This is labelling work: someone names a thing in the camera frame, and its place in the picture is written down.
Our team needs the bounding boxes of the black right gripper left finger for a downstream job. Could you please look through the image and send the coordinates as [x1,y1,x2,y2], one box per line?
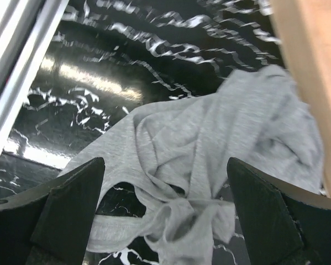
[0,157,105,264]

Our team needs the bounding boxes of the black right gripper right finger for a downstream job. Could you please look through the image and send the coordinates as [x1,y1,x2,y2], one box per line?
[227,157,331,264]

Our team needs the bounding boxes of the grey tank top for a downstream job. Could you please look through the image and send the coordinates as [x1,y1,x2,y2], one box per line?
[65,65,324,264]

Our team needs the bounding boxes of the wooden clothes rack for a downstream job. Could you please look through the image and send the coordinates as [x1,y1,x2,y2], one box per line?
[270,1,331,197]

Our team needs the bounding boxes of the aluminium mounting rail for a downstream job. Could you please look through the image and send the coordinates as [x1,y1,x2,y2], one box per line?
[0,0,68,155]

